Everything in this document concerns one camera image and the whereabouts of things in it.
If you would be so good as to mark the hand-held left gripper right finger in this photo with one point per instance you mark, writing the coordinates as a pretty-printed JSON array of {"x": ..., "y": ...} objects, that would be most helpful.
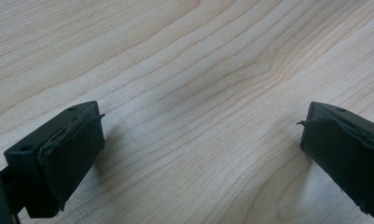
[{"x": 346, "y": 149}]

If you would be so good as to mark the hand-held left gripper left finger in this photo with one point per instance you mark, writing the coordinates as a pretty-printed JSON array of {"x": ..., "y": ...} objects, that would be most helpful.
[{"x": 60, "y": 155}]

